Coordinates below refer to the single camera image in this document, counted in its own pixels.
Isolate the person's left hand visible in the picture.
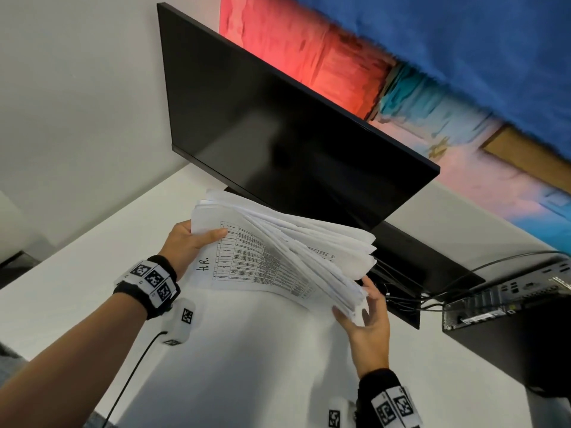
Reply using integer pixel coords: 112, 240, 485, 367
158, 220, 228, 281

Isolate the person's right hand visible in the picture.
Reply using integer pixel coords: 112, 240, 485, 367
332, 276, 391, 380

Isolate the stack of printed paper sheets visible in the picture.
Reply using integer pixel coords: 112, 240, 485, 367
185, 188, 378, 326

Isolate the person's left forearm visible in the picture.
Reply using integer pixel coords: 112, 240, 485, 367
0, 291, 149, 428

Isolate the black marker wristband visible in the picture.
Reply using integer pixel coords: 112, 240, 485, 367
357, 369, 424, 428
113, 255, 181, 320

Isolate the black monitor stand base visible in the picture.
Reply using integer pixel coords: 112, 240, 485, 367
370, 220, 486, 295

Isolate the black computer monitor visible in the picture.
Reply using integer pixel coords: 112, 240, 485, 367
157, 2, 441, 233

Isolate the black desktop computer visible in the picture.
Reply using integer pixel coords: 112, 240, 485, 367
442, 257, 571, 398

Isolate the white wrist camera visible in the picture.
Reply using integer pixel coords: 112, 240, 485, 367
328, 396, 358, 428
161, 298, 197, 347

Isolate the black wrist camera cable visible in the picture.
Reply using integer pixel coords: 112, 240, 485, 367
100, 331, 168, 428

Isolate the black computer cable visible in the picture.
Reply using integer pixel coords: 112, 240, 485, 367
419, 250, 564, 306

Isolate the colourful wall painting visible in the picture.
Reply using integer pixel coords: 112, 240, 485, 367
219, 0, 571, 255

